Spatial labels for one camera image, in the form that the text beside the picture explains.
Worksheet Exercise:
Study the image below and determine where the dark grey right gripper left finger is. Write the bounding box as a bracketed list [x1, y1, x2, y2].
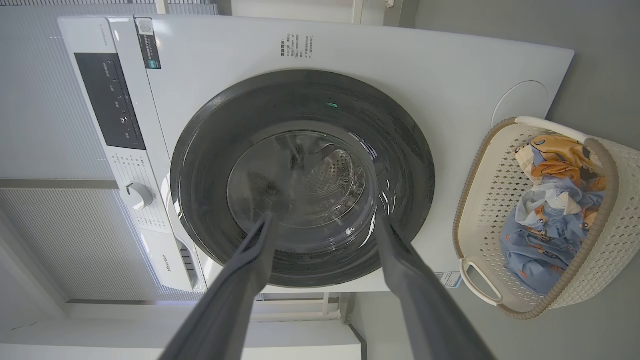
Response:
[159, 210, 279, 360]

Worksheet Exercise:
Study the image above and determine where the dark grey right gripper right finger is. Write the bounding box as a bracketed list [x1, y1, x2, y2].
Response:
[374, 212, 497, 360]

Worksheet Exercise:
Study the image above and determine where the blue bear print garment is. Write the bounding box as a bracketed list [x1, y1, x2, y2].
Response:
[500, 175, 607, 297]

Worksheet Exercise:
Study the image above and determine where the washing machine glass door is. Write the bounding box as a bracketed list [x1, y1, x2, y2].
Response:
[170, 69, 436, 289]

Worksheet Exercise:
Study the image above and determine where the orange and blue print garment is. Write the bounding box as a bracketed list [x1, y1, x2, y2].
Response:
[515, 132, 608, 201]

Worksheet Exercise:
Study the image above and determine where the white front-load washing machine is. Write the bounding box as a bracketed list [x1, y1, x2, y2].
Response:
[57, 14, 576, 294]

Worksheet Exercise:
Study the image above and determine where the blue energy label sticker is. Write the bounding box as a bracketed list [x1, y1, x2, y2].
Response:
[435, 272, 464, 289]

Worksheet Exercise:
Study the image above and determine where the cream perforated laundry basket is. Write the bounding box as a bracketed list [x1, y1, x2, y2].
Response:
[452, 116, 640, 321]

